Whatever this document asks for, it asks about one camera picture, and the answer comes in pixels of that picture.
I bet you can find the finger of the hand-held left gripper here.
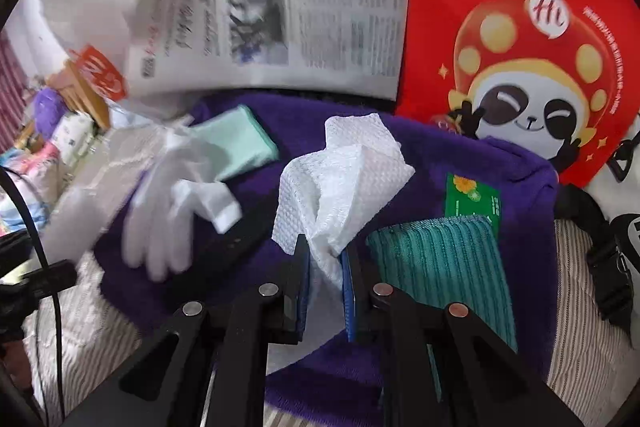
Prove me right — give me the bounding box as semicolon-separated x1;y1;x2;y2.
20;259;78;301

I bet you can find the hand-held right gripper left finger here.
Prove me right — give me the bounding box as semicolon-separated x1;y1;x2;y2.
60;234;313;427

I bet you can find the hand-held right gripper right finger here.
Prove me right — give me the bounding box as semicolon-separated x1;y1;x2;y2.
340;244;586;427

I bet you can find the teal striped cloth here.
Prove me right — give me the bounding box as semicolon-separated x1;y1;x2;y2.
366;216;518;403

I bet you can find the white paper towel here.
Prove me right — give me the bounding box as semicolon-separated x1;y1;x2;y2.
272;113;416;303

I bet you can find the white glove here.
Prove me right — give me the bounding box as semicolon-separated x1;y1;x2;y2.
122;127;243;283

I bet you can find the mint green cloth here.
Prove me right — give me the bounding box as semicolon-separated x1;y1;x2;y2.
187;105;280;182

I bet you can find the purple fabric tray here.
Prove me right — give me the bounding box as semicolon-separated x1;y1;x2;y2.
95;92;560;427

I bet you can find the spotted white pillow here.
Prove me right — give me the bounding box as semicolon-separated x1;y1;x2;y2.
50;112;98;158

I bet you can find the purple plush toy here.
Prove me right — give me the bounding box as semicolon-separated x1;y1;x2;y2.
32;88;68;132

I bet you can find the wooden headboard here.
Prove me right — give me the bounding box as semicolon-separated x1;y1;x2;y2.
47;57;113;130

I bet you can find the pink striped cloth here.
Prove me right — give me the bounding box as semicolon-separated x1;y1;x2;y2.
0;32;31;148

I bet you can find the white waist bag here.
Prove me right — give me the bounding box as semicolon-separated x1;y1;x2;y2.
552;117;640;333

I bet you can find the newspaper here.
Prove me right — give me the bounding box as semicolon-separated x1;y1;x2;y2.
122;0;413;100

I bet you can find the red paper bag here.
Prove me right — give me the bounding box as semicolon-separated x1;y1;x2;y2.
395;0;640;188

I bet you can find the black cable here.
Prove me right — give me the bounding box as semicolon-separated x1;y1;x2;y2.
0;166;68;427

